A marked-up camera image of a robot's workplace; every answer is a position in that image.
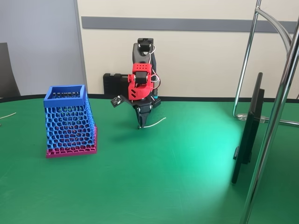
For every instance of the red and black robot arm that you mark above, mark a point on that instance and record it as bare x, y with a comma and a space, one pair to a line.
137, 92

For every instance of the black monitor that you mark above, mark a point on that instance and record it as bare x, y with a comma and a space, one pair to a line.
250, 130

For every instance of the black ribbed box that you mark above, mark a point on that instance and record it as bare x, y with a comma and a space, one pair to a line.
109, 85

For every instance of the chrome tube stand frame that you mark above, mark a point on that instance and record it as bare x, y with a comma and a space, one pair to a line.
267, 144

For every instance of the blue and pink mesh basket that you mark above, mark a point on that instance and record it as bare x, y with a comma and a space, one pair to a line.
65, 100

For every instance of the black perforated arm base plate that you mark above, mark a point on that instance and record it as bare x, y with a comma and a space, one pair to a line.
157, 102

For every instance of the small camera board black bracket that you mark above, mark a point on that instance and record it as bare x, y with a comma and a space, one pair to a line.
116, 100

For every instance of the clear plastic clip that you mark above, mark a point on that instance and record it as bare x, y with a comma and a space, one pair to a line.
243, 116

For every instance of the gray wall rail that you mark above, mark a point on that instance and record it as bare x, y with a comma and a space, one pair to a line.
187, 24

